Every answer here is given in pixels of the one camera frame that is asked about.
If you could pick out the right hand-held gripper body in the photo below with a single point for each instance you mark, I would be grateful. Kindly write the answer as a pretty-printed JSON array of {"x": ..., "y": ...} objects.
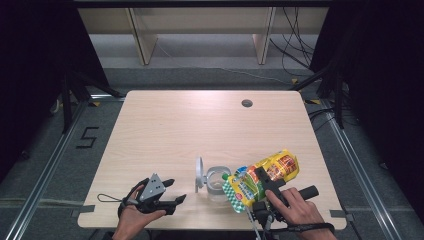
[{"x": 266, "y": 213}]

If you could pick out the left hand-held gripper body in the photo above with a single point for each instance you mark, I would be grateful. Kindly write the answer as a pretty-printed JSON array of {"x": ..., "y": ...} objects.
[{"x": 152, "y": 191}]

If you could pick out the yellow pouch with green spout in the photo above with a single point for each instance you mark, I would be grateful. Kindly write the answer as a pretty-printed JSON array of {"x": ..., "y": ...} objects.
[{"x": 253, "y": 186}]

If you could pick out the clear jar with grey lid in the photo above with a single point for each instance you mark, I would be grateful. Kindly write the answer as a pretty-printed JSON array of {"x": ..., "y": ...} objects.
[{"x": 213, "y": 185}]

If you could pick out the person's right hand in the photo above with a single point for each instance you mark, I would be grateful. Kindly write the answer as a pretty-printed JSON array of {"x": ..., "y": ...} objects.
[{"x": 300, "y": 211}]

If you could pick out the person's left hand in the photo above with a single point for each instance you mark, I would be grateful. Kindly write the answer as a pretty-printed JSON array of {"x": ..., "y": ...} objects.
[{"x": 131, "y": 220}]

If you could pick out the grey tape strip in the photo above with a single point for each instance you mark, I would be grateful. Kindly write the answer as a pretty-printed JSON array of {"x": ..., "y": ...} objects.
[
  {"x": 83, "y": 210},
  {"x": 341, "y": 215}
]

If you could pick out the dark curtain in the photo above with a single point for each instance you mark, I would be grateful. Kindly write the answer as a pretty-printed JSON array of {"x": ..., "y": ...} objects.
[
  {"x": 383, "y": 83},
  {"x": 33, "y": 66}
]

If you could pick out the yellow black tape piece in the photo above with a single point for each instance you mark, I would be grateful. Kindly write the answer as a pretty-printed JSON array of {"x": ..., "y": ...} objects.
[
  {"x": 96, "y": 104},
  {"x": 294, "y": 81},
  {"x": 313, "y": 101}
]

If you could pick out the black metal stand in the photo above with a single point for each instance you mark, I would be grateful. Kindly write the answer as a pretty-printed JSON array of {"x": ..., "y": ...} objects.
[
  {"x": 338, "y": 100},
  {"x": 67, "y": 106}
]

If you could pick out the aluminium floor rail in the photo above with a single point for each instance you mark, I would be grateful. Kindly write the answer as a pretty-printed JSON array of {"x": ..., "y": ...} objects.
[
  {"x": 50, "y": 166},
  {"x": 360, "y": 180}
]

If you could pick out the short aluminium rail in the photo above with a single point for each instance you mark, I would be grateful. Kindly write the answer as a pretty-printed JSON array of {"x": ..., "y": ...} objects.
[{"x": 106, "y": 97}]

